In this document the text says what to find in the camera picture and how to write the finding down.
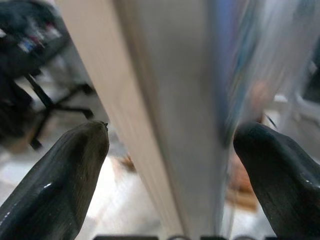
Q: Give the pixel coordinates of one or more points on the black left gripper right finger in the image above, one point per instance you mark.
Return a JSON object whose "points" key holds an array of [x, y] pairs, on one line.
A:
{"points": [[285, 180]]}

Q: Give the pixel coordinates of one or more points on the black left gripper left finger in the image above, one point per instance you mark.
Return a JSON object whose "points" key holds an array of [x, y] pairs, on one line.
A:
{"points": [[55, 190]]}

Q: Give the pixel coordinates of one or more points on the grey mini fridge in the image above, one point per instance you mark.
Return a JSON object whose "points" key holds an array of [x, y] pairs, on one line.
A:
{"points": [[175, 87]]}

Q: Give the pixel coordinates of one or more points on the black office chair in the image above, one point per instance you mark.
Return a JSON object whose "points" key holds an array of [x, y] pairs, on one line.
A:
{"points": [[27, 50]]}

